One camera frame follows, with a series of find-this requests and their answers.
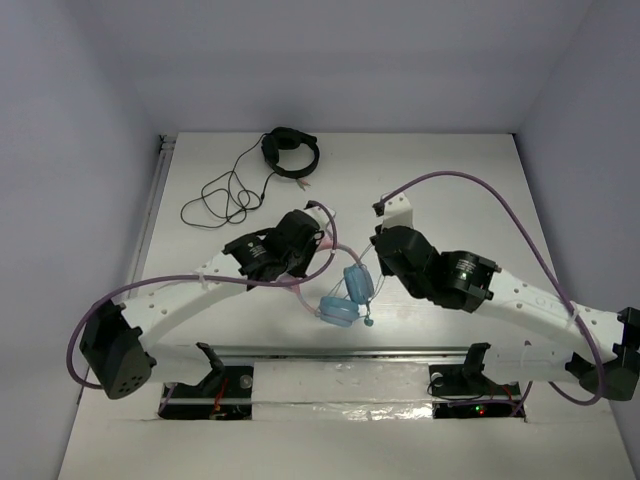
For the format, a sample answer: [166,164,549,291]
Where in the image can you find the pink blue cat-ear headphones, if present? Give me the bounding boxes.
[288,243,379,328]

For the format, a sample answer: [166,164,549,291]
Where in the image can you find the light blue headphone cable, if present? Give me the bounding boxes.
[327,242,389,329]

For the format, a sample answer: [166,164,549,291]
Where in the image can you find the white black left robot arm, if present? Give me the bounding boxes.
[71,202,337,400]

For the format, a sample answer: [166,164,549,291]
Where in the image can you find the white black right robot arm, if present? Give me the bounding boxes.
[371,226,639,401]

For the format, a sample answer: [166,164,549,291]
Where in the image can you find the black headphones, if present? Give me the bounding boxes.
[260,126,320,180]

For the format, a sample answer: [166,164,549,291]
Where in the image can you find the silver foil tape strip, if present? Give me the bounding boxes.
[251,360,433,421]

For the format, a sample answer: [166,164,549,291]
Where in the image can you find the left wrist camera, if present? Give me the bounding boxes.
[303,202,336,236]

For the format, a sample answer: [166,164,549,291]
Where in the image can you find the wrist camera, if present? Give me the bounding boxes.
[303,202,336,236]
[373,193,413,230]

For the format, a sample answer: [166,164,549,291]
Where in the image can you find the black headphone cable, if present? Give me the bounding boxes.
[179,133,312,231]

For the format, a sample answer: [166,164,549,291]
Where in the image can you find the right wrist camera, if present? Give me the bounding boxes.
[373,193,413,230]

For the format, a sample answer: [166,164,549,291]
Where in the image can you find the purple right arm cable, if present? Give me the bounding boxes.
[384,170,609,404]

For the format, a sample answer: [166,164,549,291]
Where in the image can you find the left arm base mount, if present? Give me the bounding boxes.
[157,342,254,421]

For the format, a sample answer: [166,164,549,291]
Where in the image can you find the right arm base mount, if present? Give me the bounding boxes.
[426,343,526,420]

